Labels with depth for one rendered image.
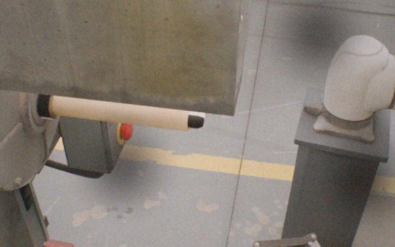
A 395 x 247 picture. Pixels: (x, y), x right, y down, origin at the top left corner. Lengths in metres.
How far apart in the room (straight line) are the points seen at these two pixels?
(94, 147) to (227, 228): 1.20
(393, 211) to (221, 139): 0.89
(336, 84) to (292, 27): 2.12
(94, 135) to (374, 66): 0.77
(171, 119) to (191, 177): 1.69
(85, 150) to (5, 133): 0.39
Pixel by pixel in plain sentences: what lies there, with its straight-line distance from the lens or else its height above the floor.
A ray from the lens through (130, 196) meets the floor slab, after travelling 2.25.
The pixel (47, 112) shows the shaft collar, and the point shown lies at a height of 1.25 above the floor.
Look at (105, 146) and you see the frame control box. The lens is 0.99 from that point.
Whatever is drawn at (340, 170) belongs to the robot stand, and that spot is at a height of 0.60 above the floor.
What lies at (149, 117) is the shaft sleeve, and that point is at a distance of 0.63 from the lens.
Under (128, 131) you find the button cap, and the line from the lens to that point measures 1.04.
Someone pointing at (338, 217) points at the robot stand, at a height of 0.40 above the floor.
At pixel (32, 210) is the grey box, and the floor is 0.79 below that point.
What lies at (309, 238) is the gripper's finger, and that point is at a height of 1.05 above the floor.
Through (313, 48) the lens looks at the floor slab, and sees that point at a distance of 3.31.
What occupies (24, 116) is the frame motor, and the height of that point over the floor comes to 1.26.
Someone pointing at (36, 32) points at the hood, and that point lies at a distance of 0.43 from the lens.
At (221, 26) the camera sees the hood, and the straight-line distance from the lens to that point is 0.38.
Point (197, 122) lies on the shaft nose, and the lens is 0.62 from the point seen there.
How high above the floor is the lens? 1.65
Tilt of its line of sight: 39 degrees down
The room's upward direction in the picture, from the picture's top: straight up
